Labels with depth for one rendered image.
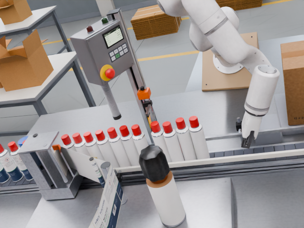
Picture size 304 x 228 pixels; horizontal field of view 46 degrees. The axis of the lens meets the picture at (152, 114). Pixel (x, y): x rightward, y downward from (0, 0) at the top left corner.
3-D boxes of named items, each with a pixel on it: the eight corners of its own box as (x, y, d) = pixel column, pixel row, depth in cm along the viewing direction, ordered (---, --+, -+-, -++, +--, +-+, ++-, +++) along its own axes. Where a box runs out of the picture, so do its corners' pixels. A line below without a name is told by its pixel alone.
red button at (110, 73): (101, 70, 128) (106, 71, 126) (109, 65, 130) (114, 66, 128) (104, 79, 130) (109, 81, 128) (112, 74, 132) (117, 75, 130)
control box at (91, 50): (87, 83, 138) (68, 36, 128) (120, 62, 146) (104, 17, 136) (103, 87, 131) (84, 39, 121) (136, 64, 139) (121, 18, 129)
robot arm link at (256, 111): (244, 93, 130) (243, 100, 132) (246, 107, 123) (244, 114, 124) (268, 97, 129) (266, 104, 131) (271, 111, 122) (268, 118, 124)
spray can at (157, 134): (159, 166, 149) (145, 126, 138) (164, 157, 152) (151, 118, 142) (170, 167, 146) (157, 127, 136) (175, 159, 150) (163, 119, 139)
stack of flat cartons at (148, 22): (135, 40, 542) (129, 21, 526) (143, 27, 585) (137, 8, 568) (177, 32, 522) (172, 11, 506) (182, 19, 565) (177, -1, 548)
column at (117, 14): (155, 155, 164) (106, 14, 129) (157, 149, 167) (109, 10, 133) (165, 154, 162) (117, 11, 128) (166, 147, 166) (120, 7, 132)
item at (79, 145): (86, 175, 157) (68, 139, 147) (89, 167, 161) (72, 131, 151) (97, 174, 156) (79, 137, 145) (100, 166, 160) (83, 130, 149)
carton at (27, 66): (-7, 99, 290) (-32, 58, 270) (22, 69, 330) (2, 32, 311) (37, 92, 277) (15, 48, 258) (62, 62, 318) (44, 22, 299)
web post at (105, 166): (115, 206, 137) (97, 169, 127) (117, 197, 140) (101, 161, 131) (125, 205, 135) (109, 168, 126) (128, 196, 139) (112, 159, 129)
